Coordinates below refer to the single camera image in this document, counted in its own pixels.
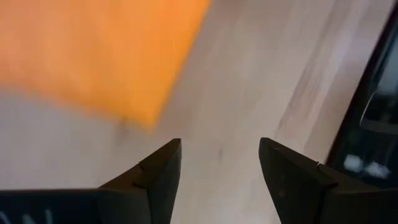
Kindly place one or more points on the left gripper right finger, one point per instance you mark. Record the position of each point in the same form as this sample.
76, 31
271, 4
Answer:
311, 193

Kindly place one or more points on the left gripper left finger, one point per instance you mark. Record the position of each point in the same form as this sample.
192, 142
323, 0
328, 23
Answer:
124, 199

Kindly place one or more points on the orange microfiber towel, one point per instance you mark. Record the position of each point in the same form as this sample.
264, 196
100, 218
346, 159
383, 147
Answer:
93, 56

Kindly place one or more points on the black aluminium table frame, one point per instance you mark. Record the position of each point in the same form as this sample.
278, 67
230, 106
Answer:
370, 93

